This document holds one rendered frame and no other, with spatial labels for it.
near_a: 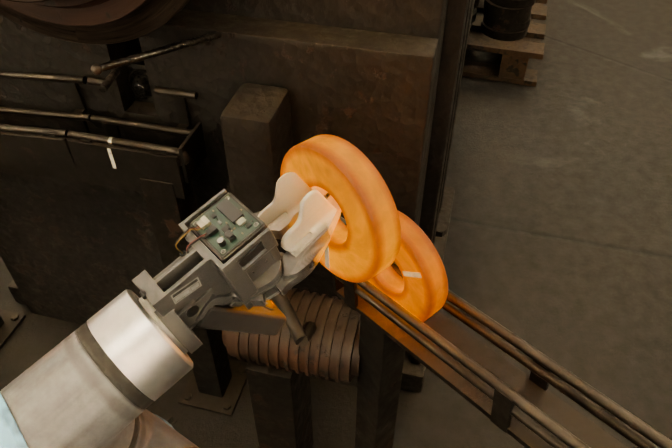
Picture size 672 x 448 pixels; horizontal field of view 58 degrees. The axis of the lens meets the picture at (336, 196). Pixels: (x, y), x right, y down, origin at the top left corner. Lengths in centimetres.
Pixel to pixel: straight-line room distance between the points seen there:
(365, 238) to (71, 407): 28
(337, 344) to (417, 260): 27
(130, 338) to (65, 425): 8
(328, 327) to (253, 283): 40
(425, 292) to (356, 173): 22
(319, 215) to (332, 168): 5
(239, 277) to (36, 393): 18
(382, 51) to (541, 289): 104
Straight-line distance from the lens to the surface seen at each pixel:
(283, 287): 56
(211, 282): 53
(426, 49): 88
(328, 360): 94
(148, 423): 63
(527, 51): 252
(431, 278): 71
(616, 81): 274
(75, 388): 53
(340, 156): 56
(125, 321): 53
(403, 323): 77
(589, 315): 174
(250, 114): 87
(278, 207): 59
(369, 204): 55
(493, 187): 202
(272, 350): 96
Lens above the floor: 128
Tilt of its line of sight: 42 degrees down
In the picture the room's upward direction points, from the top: straight up
